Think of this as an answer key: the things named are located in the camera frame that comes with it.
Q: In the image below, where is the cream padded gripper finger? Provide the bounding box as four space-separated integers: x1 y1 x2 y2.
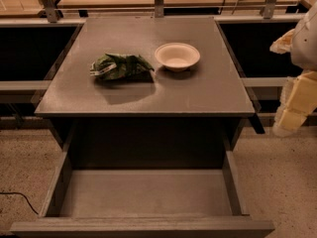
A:
272 71 317 137

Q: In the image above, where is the grey top drawer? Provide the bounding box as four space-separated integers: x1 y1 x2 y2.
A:
9 121 275 238

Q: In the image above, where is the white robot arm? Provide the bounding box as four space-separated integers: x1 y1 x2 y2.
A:
269 2 317 137

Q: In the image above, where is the grey drawer cabinet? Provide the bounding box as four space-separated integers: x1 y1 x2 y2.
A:
34 15 257 171

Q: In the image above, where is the white paper bowl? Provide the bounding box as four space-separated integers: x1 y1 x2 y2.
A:
155 43 200 71

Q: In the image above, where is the green crumpled chip bag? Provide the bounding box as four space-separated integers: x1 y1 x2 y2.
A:
89 54 154 80

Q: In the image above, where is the metal railing frame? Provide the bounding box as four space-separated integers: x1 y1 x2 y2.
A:
0 0 317 22

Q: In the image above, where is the black floor cable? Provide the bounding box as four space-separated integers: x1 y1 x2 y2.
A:
0 191 40 216

